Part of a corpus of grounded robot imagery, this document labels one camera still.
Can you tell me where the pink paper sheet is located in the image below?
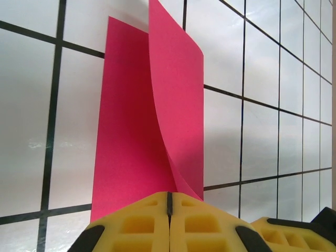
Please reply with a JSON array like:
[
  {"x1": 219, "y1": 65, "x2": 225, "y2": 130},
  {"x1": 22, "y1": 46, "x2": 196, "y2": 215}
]
[{"x1": 90, "y1": 0, "x2": 205, "y2": 229}]

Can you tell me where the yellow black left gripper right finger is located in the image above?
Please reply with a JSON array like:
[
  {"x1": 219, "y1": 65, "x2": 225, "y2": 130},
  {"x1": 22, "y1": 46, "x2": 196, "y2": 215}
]
[{"x1": 169, "y1": 191, "x2": 271, "y2": 252}]

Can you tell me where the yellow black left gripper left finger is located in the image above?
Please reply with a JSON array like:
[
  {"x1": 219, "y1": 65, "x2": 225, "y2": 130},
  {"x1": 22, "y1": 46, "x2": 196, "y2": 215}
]
[{"x1": 68, "y1": 191, "x2": 171, "y2": 252}]

